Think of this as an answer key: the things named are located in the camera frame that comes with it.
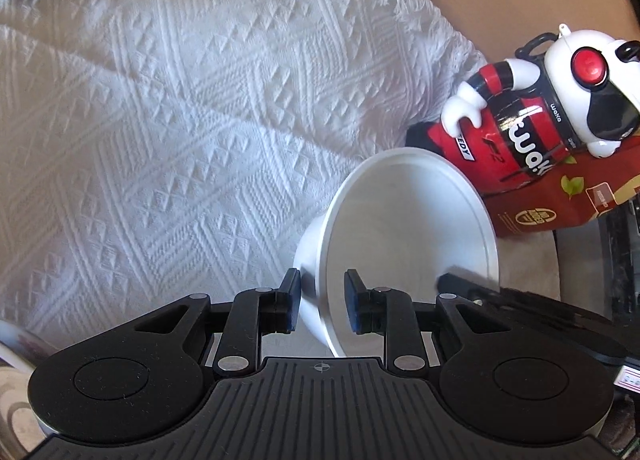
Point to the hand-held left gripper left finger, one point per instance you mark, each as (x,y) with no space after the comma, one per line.
(295,302)

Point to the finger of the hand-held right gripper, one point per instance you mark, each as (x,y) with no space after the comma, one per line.
(465,282)

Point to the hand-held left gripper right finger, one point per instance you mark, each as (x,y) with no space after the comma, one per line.
(354,302)

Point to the white conical bowl gold rim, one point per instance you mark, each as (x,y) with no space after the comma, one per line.
(410,220)

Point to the stainless steel bowl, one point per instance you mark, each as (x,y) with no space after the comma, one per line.
(12,405)

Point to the white computer case glass panel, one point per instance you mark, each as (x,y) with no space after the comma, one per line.
(625,250)

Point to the red snack bag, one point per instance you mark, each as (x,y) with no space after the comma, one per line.
(550,210)

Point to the panda figurine in red suit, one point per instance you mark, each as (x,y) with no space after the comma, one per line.
(500,140)

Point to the white textured cloth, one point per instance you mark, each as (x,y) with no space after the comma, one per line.
(150,140)

